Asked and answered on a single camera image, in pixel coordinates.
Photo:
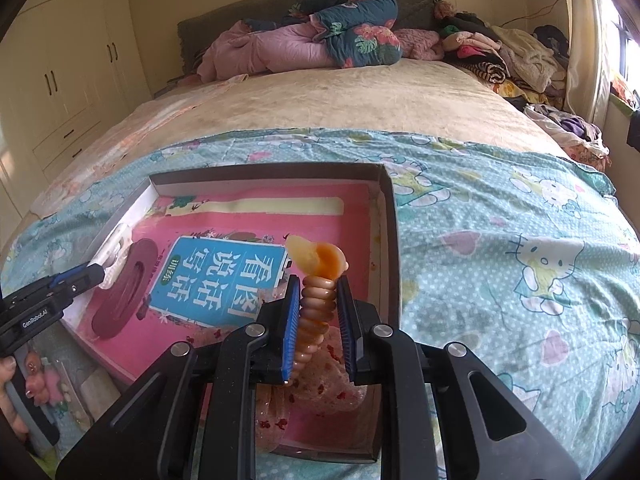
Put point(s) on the beige curtain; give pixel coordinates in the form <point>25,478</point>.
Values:
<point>585,35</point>

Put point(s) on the blue cartoon printed bedsheet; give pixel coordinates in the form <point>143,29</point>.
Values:
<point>500,270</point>

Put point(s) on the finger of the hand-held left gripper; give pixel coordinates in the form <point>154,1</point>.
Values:
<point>75,291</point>
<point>82,273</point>

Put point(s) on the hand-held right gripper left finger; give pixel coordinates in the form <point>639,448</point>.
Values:
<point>290,330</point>

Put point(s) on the pile of clothes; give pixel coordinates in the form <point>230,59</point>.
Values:
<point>505,55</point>

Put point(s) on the beige bedspread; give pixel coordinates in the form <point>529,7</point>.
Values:
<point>350,100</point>

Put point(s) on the clear bag with red dots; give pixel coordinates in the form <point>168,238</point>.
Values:
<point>325,385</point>

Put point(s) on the pink children's book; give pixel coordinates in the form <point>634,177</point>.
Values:
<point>340,230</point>

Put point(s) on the dark red hair clip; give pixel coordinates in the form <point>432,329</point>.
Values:
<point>125,290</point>

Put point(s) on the yellow plastic clip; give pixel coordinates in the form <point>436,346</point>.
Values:
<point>315,260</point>

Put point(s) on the shallow cardboard box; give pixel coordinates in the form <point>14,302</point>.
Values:
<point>392,240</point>

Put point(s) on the pink quilt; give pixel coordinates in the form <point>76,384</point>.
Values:
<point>260,47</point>

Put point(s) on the pink knitted garment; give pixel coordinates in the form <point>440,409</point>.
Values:
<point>417,42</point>

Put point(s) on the dark blue floral quilt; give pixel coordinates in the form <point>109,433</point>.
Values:
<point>360,20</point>

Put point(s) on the person's left hand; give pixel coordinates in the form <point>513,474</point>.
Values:
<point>7,367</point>

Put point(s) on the white hair clip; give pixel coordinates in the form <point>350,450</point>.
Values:
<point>116,250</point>

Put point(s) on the crumpled purple and white clothes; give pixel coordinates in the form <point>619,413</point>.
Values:
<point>570,127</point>

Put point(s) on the cream wardrobe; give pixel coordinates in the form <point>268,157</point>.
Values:
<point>65,60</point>

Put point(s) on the grey headboard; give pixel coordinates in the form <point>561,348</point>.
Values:
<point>200,27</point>

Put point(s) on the window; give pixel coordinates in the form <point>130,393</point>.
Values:
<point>627,50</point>

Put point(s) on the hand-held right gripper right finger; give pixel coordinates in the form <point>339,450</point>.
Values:
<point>347,332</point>

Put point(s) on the orange toy figure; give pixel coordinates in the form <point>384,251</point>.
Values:
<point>47,377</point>

